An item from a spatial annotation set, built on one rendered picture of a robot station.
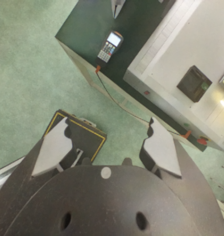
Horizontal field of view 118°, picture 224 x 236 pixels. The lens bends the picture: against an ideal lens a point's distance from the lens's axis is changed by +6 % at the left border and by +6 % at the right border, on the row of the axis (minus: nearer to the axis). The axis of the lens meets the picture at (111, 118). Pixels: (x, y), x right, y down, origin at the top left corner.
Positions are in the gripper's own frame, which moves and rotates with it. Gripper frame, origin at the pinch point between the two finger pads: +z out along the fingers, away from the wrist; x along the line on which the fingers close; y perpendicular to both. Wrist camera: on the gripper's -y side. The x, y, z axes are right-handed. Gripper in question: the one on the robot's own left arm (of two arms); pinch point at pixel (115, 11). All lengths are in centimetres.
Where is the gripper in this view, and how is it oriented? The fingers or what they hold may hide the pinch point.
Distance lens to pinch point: 47.9
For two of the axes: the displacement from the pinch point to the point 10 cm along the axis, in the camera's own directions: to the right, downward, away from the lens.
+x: 8.5, 5.2, 0.9
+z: -1.9, 1.4, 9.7
